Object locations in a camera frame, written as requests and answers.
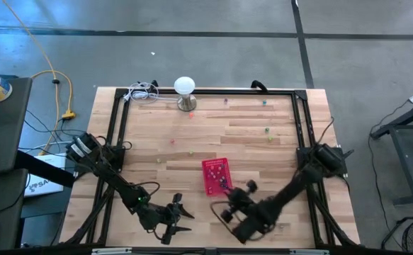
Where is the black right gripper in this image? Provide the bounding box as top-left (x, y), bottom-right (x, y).
top-left (220, 180), bottom-right (259, 223)

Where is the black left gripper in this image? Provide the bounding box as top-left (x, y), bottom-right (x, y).
top-left (142, 193), bottom-right (196, 245)

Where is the red plastic slotted basket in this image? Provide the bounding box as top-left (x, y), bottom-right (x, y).
top-left (201, 157), bottom-right (234, 197)

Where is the white globe table lamp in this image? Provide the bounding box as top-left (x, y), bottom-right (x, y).
top-left (173, 76), bottom-right (198, 113)

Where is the white printed cardboard box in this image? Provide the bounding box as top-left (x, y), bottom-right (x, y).
top-left (23, 154), bottom-right (67, 198)

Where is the black side table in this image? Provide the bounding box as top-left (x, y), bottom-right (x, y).
top-left (368, 97), bottom-right (413, 206)

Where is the dark grey side desk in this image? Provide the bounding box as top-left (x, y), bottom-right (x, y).
top-left (0, 74), bottom-right (33, 251)

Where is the silver aluminium bracket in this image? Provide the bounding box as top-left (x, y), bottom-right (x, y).
top-left (91, 247), bottom-right (132, 255)
top-left (290, 248), bottom-right (330, 255)

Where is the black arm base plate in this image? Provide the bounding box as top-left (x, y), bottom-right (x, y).
top-left (73, 155), bottom-right (125, 174)
top-left (296, 144), bottom-right (349, 178)

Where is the white coiled cable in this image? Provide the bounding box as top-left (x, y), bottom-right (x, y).
top-left (127, 81), bottom-right (179, 105)

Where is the black floor cable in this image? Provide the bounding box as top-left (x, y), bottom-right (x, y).
top-left (367, 101), bottom-right (411, 242)

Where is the yellow extension cord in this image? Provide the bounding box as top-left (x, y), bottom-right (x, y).
top-left (2, 0), bottom-right (77, 157)

